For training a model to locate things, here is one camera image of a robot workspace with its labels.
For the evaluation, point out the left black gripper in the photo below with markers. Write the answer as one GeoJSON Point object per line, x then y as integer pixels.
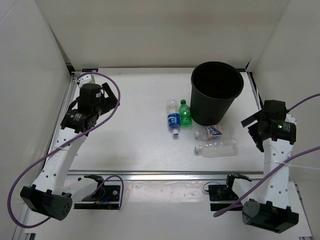
{"type": "Point", "coordinates": [111, 97]}

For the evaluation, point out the blue label water bottle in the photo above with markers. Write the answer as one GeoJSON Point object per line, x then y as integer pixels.
{"type": "Point", "coordinates": [173, 117]}

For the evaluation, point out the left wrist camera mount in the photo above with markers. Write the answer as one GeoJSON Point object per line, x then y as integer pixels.
{"type": "Point", "coordinates": [86, 79]}

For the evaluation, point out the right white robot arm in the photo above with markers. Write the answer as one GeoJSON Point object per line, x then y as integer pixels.
{"type": "Point", "coordinates": [274, 132]}

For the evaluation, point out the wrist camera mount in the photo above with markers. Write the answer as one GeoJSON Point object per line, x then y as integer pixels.
{"type": "Point", "coordinates": [86, 79]}
{"type": "Point", "coordinates": [290, 119]}

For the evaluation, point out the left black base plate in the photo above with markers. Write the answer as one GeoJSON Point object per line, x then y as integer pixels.
{"type": "Point", "coordinates": [107, 198]}

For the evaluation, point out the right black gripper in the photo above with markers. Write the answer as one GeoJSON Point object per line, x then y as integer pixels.
{"type": "Point", "coordinates": [256, 138]}

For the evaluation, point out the white orange label bottle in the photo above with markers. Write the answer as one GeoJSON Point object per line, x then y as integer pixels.
{"type": "Point", "coordinates": [215, 132]}

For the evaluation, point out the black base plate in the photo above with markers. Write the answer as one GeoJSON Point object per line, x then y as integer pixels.
{"type": "Point", "coordinates": [107, 198]}
{"type": "Point", "coordinates": [222, 195]}

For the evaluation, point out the black plastic waste bin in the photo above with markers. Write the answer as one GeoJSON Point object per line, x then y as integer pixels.
{"type": "Point", "coordinates": [214, 87]}

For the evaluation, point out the green soda bottle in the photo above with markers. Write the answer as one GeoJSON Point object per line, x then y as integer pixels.
{"type": "Point", "coordinates": [185, 114]}

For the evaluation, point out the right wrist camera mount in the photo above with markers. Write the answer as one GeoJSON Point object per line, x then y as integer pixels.
{"type": "Point", "coordinates": [290, 119]}

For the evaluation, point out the aluminium front rail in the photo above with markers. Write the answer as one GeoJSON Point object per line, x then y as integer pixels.
{"type": "Point", "coordinates": [153, 175]}

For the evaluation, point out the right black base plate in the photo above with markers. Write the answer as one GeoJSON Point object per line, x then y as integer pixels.
{"type": "Point", "coordinates": [222, 195]}

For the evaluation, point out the clear unlabelled plastic bottle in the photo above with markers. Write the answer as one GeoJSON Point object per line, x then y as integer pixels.
{"type": "Point", "coordinates": [217, 148]}

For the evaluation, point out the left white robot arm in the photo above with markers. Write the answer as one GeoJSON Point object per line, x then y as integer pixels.
{"type": "Point", "coordinates": [47, 195]}

